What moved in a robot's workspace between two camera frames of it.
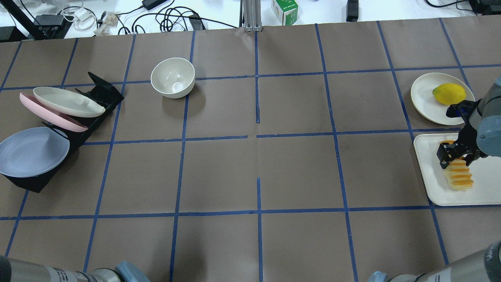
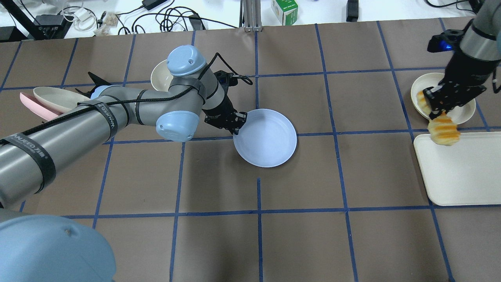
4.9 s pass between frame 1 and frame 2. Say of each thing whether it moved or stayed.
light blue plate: moved
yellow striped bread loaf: moved
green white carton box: stayed
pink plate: stayed
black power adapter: stayed
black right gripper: moved
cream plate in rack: stayed
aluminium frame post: stayed
